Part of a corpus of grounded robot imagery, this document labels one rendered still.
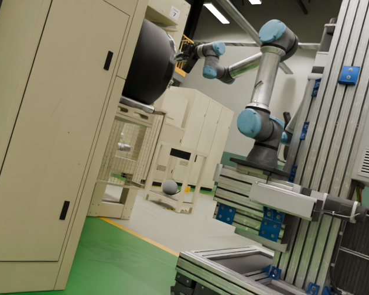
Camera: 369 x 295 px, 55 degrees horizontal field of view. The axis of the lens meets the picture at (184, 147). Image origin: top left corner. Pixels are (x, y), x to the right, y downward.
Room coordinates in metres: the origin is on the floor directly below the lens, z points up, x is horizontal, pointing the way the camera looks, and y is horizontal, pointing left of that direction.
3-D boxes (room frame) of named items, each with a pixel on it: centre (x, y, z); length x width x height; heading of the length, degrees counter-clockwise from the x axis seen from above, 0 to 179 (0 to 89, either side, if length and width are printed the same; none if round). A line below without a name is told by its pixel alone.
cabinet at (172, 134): (7.09, 0.56, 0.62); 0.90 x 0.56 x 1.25; 144
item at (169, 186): (4.67, 0.00, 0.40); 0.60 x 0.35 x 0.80; 54
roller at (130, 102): (2.21, 0.39, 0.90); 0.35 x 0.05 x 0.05; 133
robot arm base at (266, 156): (1.70, -0.37, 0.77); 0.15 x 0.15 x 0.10
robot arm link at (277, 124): (1.69, -0.37, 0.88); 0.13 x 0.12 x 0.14; 134
